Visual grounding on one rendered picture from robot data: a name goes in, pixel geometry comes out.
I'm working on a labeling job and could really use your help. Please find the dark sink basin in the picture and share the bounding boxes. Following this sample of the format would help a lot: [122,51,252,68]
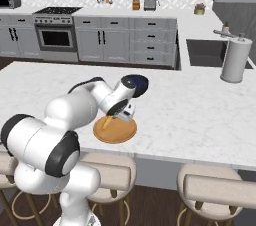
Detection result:
[185,38,255,70]

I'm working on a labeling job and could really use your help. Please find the yellow stick-shaped object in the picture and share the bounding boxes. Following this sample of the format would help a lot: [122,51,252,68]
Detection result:
[101,115,114,130]

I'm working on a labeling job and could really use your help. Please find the grey sink tap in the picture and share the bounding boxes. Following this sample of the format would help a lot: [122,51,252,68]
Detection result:
[212,21,246,40]

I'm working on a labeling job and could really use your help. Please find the round wooden plate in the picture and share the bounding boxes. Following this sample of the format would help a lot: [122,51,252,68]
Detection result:
[92,115,138,145]

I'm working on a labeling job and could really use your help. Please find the small potted plant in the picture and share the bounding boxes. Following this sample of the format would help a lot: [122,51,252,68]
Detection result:
[193,2,207,16]

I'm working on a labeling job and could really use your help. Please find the steel oven with hob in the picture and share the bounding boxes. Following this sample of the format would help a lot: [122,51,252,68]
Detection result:
[32,6,83,63]

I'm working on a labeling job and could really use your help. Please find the white paper towel roll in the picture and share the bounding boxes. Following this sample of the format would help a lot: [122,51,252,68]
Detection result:
[219,36,254,85]

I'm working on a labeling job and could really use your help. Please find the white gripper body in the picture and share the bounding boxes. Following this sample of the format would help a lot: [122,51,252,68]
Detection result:
[114,102,137,124]

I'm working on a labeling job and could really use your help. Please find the grey base cupboard run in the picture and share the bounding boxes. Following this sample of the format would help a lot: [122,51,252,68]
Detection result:
[0,14,43,60]
[73,15,179,69]

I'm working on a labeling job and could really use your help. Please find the grey toaster oven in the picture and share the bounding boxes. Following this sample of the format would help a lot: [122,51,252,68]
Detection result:
[0,0,22,10]

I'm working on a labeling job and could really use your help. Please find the beige bar stool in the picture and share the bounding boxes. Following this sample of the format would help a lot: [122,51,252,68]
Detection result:
[0,144,59,226]
[78,151,138,226]
[176,162,256,226]

